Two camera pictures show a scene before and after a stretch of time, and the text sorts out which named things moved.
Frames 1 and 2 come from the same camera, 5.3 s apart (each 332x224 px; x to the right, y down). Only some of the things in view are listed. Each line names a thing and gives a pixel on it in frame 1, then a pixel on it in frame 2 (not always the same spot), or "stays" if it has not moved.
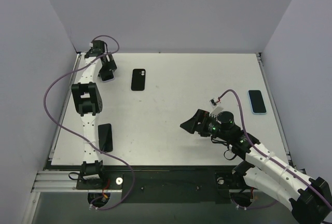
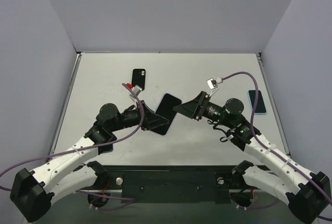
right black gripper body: x=201 y=122 -> x=200 y=106
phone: x=106 y=77 -> x=165 y=109
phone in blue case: x=257 y=101 stays
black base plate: x=165 y=184 stays
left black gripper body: x=108 y=67 -> x=144 y=116
